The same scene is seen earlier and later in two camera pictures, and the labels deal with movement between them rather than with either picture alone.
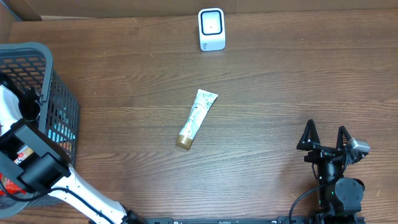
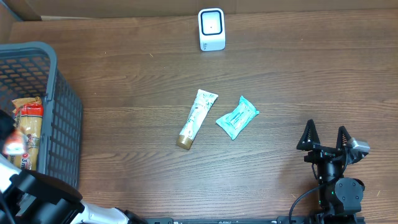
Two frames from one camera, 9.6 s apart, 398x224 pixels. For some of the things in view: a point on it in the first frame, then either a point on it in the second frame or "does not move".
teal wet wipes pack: (61, 129) to (235, 122)
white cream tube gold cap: (204, 101) does not move
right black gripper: (319, 150) does not move
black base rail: (249, 220) does not move
